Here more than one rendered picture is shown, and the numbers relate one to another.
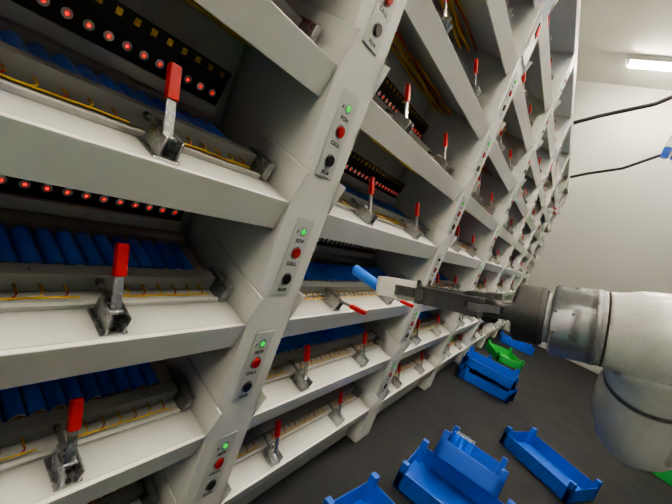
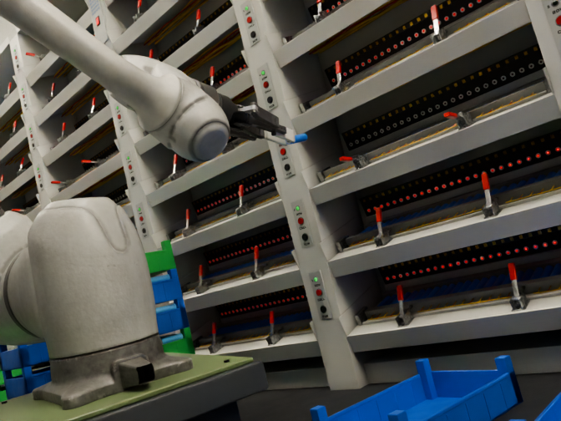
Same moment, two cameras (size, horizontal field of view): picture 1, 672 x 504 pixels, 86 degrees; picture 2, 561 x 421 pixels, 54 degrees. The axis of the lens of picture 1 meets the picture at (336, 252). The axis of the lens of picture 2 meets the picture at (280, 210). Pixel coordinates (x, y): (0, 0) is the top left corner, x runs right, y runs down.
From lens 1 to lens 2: 1.58 m
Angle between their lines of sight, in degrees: 101
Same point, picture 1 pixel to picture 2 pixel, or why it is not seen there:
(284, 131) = not seen: hidden behind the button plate
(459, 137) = not seen: outside the picture
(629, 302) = not seen: hidden behind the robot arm
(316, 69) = (245, 79)
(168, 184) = (227, 159)
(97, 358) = (239, 225)
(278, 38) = (229, 90)
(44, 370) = (230, 230)
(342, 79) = (253, 68)
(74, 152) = (209, 166)
